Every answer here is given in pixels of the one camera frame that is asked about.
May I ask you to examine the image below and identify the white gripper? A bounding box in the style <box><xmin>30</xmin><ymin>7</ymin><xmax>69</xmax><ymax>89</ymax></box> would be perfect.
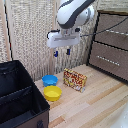
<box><xmin>45</xmin><ymin>27</ymin><xmax>82</xmax><ymax>58</ymax></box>

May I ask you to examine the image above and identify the red yellow granola bar box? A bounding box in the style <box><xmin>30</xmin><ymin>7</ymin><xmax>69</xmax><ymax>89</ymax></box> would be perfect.
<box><xmin>62</xmin><ymin>68</ymin><xmax>88</xmax><ymax>94</ymax></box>

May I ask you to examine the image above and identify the blue plastic bowl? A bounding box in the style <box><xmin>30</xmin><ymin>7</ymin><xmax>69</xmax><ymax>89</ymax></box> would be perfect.
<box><xmin>41</xmin><ymin>74</ymin><xmax>59</xmax><ymax>88</ymax></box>

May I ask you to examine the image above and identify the beige woven folding screen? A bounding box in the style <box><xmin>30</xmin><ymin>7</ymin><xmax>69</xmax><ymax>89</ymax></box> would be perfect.
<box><xmin>0</xmin><ymin>0</ymin><xmax>101</xmax><ymax>82</ymax></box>

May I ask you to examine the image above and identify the yellow plastic bowl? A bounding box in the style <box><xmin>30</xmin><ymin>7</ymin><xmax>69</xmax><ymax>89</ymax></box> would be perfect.
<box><xmin>43</xmin><ymin>85</ymin><xmax>63</xmax><ymax>102</ymax></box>

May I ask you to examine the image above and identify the brown drawer cabinet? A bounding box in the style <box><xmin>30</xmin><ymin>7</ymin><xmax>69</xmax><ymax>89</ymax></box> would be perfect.
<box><xmin>86</xmin><ymin>9</ymin><xmax>128</xmax><ymax>84</ymax></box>

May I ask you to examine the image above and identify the black fabric storage bin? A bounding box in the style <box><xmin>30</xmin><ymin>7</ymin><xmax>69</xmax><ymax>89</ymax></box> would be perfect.
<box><xmin>0</xmin><ymin>59</ymin><xmax>51</xmax><ymax>128</ymax></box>

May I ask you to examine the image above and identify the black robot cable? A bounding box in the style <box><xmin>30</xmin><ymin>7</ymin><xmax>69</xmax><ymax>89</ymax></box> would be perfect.
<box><xmin>80</xmin><ymin>16</ymin><xmax>128</xmax><ymax>38</ymax></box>

